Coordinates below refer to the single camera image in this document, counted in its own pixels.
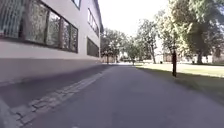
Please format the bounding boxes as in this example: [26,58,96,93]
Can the grey asphalt road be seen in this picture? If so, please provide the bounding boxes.
[28,63,224,128]

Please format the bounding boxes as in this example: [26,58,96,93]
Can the distant low building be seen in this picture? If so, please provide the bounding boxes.
[154,49,224,65]

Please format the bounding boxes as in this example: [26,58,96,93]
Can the thin tree trunk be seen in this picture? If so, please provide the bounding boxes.
[171,49,178,78]

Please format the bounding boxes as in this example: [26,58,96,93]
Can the large pale hall building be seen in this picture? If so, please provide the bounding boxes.
[0,0,105,84]

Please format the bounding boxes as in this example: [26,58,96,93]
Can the dark paved strip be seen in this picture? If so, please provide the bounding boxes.
[0,64,111,108]

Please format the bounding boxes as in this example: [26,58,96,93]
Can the grey cobblestone strip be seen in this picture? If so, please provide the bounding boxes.
[0,71,106,128]

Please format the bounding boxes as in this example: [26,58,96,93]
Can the row of park trees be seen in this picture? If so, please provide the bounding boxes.
[99,0,224,66]

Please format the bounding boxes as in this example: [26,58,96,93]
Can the grass verge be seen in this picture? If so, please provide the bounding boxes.
[134,62,224,101]

